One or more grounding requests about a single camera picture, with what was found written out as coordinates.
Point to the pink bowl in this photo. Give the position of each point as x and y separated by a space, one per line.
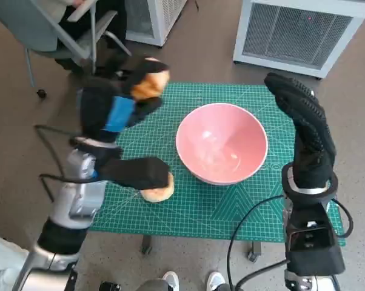
222 139

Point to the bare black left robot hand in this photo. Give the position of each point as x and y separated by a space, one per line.
94 106

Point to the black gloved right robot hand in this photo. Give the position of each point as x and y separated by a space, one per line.
311 145

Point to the striped toy bread loaf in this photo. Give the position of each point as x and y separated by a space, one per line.
150 86

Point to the white shoe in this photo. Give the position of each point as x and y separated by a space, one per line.
215 280
171 280

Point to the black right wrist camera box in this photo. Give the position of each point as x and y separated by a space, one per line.
319 251

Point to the round toy bread bun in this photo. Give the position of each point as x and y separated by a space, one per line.
158 195

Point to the small black box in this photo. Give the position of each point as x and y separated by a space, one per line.
109 285

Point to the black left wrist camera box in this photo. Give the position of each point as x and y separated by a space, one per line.
134 172

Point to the green cutting mat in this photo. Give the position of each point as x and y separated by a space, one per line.
200 212

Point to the grey office chair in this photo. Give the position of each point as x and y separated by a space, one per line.
25 24

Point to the small white mesh cabinet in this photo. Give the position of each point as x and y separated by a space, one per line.
158 18

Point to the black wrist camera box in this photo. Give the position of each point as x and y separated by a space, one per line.
134 172
319 251

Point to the black table leg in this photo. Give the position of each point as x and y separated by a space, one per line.
146 245
253 251

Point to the large white mesh cabinet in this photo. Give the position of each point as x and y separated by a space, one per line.
291 30

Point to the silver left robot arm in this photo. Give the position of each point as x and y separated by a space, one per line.
79 194

